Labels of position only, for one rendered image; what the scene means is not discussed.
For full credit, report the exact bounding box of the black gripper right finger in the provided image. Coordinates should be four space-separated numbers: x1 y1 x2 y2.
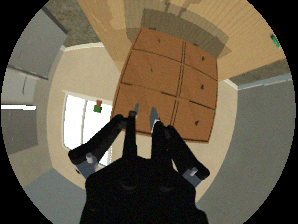
149 107 210 192

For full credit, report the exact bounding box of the brown wooden drawer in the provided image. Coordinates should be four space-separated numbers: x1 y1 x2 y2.
179 66 217 109
184 42 217 80
122 51 181 96
113 86 175 133
133 29 183 62
173 101 214 141

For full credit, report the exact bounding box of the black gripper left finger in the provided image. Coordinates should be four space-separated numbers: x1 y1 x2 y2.
68 103 140 190

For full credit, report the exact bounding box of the orange chest of drawers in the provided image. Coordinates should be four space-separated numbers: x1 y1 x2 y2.
109 28 218 144

